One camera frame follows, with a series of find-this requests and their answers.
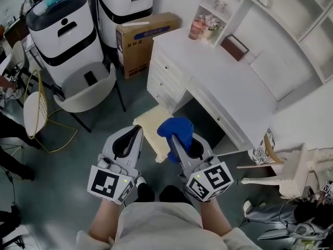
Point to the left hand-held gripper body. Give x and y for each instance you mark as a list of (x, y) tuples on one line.
[(104, 182)]

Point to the beige chair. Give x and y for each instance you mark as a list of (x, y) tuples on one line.
[(18, 56)]

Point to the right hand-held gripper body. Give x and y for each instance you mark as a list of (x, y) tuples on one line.
[(210, 181)]

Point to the white robot with black lid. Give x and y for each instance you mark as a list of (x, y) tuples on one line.
[(125, 6), (62, 43)]

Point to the pink flowers in pot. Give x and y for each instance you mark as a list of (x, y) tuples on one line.
[(210, 23)]

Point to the white ornate stool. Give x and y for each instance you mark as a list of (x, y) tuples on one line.
[(294, 170)]

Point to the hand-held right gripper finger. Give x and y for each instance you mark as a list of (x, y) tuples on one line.
[(178, 150), (205, 151)]

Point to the pink tumbler cup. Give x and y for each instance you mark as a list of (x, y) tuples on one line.
[(195, 29)]

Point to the brown tissue box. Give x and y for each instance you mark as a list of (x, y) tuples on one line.
[(234, 47)]

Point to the blue cloth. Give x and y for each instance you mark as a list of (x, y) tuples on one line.
[(177, 126)]

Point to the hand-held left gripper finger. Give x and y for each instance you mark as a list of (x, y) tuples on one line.
[(108, 142), (139, 144)]

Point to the cream fluffy stool cushion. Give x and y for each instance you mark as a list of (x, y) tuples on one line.
[(151, 124)]

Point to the person's black trousers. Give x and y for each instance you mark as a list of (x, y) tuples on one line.
[(173, 194)]

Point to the person's light grey shirt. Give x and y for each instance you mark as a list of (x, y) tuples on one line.
[(161, 225)]

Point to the person's right forearm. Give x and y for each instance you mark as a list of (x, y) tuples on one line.
[(213, 215)]

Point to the person's left forearm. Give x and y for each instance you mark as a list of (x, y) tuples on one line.
[(106, 217)]

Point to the person's white shoe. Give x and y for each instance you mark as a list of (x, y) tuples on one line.
[(141, 180)]

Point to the floral cushion chair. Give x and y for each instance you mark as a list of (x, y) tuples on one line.
[(262, 150)]

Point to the white shelf hutch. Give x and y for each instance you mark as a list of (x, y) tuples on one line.
[(286, 14)]

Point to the brown cardboard box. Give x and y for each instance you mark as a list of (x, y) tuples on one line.
[(145, 45)]

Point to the small glass cups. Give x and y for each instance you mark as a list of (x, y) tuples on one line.
[(220, 5)]

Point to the white desk with drawers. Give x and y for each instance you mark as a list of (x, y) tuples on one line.
[(221, 69)]

